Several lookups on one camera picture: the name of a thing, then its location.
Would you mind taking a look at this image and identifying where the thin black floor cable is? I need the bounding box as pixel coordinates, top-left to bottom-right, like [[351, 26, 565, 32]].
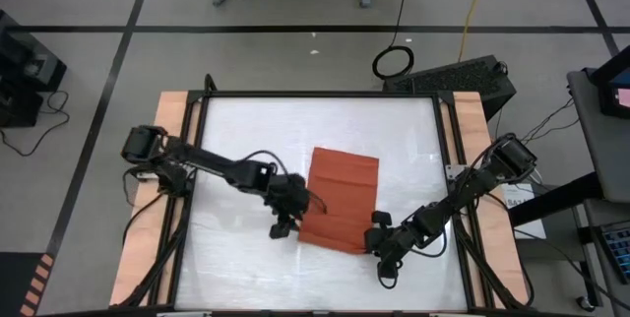
[[0, 89, 71, 157]]

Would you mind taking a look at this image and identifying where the black metal table frame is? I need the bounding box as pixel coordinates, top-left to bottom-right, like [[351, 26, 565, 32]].
[[147, 73, 536, 311]]

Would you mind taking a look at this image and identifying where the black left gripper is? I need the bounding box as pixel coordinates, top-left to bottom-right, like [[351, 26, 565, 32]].
[[263, 172, 327, 241]]

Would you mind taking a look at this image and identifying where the blue lit keypad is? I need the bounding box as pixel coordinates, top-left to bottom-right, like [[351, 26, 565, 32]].
[[598, 225, 630, 286]]

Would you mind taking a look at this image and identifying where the orange towel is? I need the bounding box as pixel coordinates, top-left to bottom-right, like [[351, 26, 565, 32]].
[[297, 147, 381, 256]]

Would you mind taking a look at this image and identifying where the black cart frame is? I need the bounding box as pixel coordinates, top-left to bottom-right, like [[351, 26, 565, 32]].
[[506, 171, 630, 311]]

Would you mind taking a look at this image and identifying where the grey side table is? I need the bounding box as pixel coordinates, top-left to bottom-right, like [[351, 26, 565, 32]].
[[565, 68, 630, 205]]

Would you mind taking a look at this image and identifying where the black hanging cable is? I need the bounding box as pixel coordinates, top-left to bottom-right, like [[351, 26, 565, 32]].
[[371, 0, 416, 81]]

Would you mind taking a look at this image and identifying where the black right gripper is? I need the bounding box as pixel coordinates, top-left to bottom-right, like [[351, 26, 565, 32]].
[[364, 210, 420, 280]]

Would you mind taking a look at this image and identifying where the black equipment stack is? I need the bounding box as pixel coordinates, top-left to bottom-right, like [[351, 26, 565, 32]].
[[0, 9, 69, 129]]

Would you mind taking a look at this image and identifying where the white paper sheet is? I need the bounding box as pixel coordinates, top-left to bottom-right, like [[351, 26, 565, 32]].
[[491, 182, 548, 240]]

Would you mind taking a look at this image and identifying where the black left camera cable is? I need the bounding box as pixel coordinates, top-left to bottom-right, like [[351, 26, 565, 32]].
[[241, 148, 330, 216]]

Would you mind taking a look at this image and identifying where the light wooden side board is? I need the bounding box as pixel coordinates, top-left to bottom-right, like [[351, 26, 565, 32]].
[[439, 91, 532, 308], [108, 91, 204, 307]]

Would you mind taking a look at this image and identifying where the black monitor with lit screen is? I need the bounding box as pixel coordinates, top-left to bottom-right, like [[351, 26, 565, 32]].
[[588, 45, 630, 121]]

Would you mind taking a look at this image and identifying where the grey metal mount plate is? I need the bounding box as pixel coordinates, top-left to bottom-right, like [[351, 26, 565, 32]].
[[445, 162, 468, 184]]

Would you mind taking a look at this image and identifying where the black orange striped floor mat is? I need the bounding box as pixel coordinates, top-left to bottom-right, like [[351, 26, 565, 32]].
[[0, 251, 56, 317]]

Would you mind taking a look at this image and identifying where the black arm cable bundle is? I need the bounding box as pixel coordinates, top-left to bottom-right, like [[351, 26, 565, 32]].
[[447, 198, 536, 311], [117, 186, 194, 308]]

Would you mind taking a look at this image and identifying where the black computer tower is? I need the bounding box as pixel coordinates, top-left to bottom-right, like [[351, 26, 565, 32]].
[[382, 54, 518, 122]]

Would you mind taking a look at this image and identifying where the yellow hanging cable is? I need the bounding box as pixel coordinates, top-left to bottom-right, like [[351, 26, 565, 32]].
[[457, 0, 493, 65]]

